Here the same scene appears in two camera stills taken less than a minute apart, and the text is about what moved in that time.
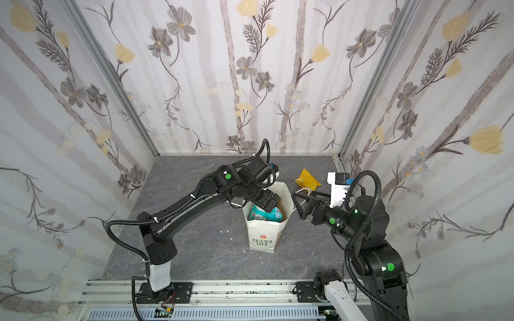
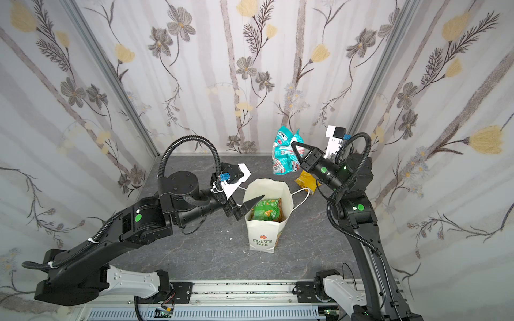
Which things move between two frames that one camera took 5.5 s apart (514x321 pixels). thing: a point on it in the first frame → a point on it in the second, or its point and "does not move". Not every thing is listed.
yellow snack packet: [306, 180] does not move
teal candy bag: [258, 213] → [284, 159]
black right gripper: [314, 210] → [309, 158]
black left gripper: [269, 198] → [232, 204]
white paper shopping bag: [264, 236] does not move
